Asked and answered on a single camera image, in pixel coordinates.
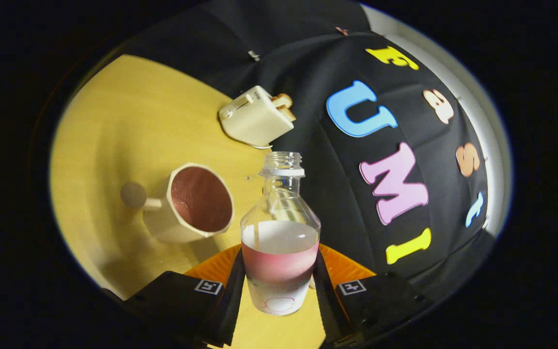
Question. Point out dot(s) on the cream toaster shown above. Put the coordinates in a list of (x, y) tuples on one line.
[(255, 118)]

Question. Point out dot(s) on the silver clip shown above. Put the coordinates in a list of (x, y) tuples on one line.
[(254, 55)]

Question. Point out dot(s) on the toast slice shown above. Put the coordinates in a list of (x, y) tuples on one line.
[(288, 114), (282, 100)]

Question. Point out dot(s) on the red clip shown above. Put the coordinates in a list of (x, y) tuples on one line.
[(342, 31)]

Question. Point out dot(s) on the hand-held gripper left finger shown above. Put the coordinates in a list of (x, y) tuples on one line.
[(230, 310)]

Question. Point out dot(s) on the black backdrop cloth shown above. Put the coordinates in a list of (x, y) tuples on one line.
[(317, 63)]

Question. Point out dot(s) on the clear juice bottle pink label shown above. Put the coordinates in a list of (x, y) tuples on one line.
[(279, 271)]

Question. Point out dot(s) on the wooden table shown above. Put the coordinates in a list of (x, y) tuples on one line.
[(114, 135)]

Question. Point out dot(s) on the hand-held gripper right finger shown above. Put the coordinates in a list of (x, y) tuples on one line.
[(327, 310)]

